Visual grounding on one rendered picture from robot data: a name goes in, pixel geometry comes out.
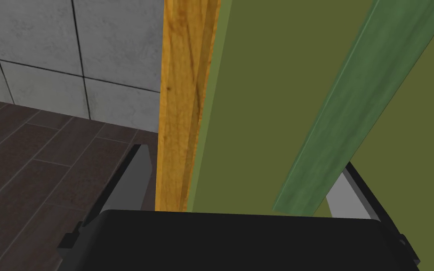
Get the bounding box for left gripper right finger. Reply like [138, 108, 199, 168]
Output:
[326, 161, 382, 221]

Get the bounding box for green bar door handle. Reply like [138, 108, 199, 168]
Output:
[272, 0, 434, 217]

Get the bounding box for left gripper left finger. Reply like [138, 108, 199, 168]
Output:
[82, 144, 151, 227]

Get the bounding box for olive green door leaf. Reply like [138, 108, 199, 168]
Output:
[186, 0, 434, 271]

